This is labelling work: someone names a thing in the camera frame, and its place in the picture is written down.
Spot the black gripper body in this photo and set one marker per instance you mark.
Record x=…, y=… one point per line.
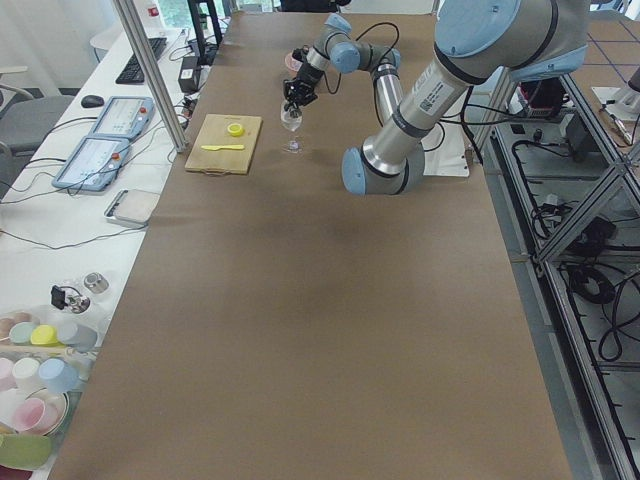
x=304, y=81

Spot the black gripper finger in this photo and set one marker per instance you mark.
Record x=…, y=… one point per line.
x=290, y=96
x=305, y=98

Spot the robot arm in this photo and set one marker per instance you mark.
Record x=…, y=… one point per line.
x=534, y=40
x=333, y=54

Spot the clear wine glass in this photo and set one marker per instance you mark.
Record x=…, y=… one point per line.
x=292, y=123

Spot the pink bowl of ice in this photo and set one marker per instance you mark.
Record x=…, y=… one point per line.
x=292, y=64

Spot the yellow lemon slice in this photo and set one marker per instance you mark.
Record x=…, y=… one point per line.
x=235, y=129

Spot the yellow plastic knife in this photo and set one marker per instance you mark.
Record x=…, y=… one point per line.
x=226, y=147

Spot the bamboo cutting board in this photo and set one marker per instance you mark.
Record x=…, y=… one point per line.
x=214, y=132

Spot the black power adapter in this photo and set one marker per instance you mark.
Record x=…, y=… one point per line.
x=189, y=76

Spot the far blue teach pendant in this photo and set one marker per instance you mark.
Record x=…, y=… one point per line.
x=123, y=117

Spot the blue teach pendant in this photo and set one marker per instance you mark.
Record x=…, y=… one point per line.
x=123, y=117
x=93, y=165

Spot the silver kitchen scale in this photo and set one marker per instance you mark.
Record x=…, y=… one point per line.
x=132, y=208

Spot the black computer mouse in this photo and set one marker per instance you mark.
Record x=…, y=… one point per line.
x=92, y=101

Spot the near blue teach pendant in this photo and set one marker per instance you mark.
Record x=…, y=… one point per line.
x=93, y=165

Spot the white camera mast base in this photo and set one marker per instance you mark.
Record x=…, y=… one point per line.
x=445, y=152

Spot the aluminium frame post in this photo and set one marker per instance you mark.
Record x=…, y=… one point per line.
x=140, y=45

